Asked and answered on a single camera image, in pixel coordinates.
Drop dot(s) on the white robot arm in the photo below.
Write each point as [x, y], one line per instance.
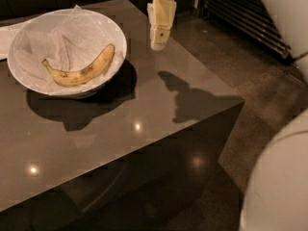
[276, 198]

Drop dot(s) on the white paper sheet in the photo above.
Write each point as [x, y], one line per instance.
[7, 34]

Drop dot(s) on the yellow spotted banana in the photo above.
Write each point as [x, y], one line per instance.
[81, 77]

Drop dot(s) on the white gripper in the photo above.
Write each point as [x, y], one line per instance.
[164, 12]

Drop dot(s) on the white round bowl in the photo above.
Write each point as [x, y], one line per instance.
[22, 74]

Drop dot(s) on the white paper liner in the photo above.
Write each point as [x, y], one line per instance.
[77, 36]

